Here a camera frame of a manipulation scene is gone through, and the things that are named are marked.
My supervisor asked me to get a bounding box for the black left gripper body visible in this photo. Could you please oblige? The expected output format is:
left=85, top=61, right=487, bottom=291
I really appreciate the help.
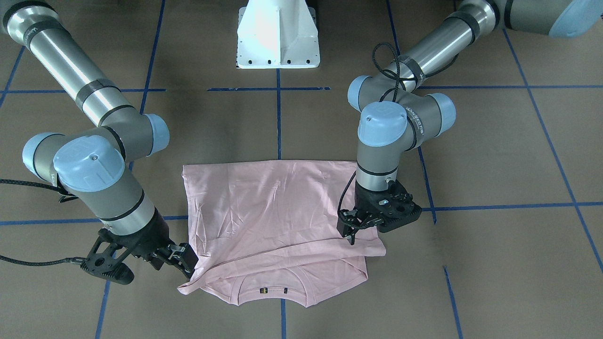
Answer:
left=338, top=181, right=422, bottom=233

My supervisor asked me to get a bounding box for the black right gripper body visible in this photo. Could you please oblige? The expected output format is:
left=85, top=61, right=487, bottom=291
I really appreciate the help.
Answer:
left=80, top=211, right=177, bottom=285

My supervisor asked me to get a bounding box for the pink printed t-shirt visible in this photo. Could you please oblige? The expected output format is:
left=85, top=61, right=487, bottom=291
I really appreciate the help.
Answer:
left=178, top=160, right=386, bottom=307

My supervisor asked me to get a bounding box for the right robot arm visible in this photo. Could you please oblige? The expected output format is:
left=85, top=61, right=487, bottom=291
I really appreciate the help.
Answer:
left=1, top=0, right=198, bottom=285

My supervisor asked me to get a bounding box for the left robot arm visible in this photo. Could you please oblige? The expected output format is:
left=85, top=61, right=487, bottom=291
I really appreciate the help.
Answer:
left=337, top=0, right=602, bottom=244

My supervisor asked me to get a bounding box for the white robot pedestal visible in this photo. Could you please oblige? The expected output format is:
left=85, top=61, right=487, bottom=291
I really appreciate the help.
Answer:
left=236, top=0, right=321, bottom=69

